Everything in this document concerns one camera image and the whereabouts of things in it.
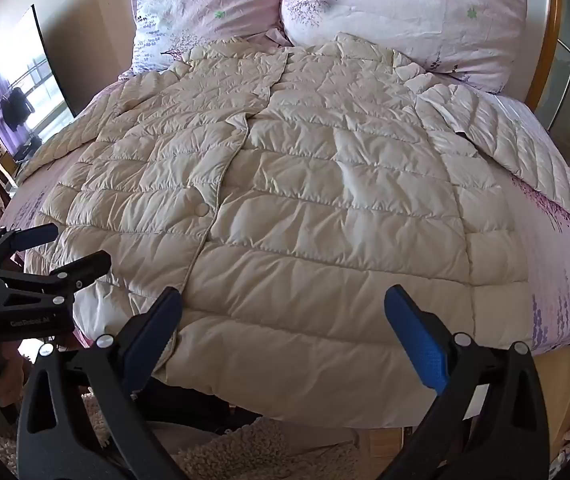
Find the beige quilted blanket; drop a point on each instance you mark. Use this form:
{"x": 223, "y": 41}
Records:
{"x": 315, "y": 185}

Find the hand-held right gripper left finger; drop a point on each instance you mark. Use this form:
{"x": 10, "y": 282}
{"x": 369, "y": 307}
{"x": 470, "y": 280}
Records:
{"x": 154, "y": 332}

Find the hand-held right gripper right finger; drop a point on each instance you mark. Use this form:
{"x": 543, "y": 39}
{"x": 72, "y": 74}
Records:
{"x": 417, "y": 340}

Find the beige shaggy rug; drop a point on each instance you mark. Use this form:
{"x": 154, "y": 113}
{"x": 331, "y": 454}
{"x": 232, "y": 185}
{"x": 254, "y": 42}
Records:
{"x": 265, "y": 452}

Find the pink floral bed sheet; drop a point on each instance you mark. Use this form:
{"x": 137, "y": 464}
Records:
{"x": 555, "y": 270}

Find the pink floral pillow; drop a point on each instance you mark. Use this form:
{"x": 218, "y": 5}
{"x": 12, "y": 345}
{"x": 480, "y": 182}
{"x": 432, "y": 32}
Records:
{"x": 200, "y": 10}
{"x": 405, "y": 15}

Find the flat television screen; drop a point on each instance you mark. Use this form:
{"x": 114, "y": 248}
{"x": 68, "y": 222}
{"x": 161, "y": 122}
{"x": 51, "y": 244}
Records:
{"x": 25, "y": 90}

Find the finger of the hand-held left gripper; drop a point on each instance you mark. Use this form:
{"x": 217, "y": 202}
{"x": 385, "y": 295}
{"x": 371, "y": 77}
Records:
{"x": 35, "y": 236}
{"x": 85, "y": 266}

